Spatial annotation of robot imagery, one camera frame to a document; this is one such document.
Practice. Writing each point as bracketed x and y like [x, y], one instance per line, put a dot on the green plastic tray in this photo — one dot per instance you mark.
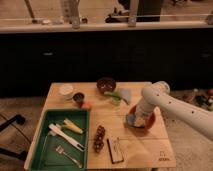
[45, 157]

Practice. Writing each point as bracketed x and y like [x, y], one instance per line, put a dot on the brown grape bunch toy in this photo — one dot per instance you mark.
[98, 139]

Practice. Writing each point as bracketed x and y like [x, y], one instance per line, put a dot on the orange clay bowl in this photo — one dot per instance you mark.
[149, 123]

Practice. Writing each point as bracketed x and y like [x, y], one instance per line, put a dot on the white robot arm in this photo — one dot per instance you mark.
[157, 95]

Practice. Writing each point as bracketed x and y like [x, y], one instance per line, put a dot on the dark rectangular block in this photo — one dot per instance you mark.
[115, 150]

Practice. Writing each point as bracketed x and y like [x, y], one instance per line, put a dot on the orange fruit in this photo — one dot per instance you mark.
[86, 106]

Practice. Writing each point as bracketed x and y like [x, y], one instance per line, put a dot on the corn cob toy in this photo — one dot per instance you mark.
[72, 126]

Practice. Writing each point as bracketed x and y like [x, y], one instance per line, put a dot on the dark red bowl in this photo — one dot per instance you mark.
[106, 84]

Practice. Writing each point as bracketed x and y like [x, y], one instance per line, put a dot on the small dark cup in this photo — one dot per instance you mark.
[78, 98]

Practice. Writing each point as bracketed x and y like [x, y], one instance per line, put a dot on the green vegetable toy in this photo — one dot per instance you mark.
[115, 95]

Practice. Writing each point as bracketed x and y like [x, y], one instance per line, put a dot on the black chair base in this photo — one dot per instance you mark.
[10, 148]

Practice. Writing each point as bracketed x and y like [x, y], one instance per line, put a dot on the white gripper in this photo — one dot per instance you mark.
[140, 120]

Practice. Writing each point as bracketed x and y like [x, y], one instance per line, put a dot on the blue sponge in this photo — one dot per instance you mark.
[130, 120]

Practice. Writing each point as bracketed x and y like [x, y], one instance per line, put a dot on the grey blue cloth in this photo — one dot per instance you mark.
[125, 94]

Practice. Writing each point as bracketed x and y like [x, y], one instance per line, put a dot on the white cup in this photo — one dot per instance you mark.
[66, 91]

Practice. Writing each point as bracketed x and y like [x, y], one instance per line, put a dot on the silver fork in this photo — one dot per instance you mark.
[61, 151]

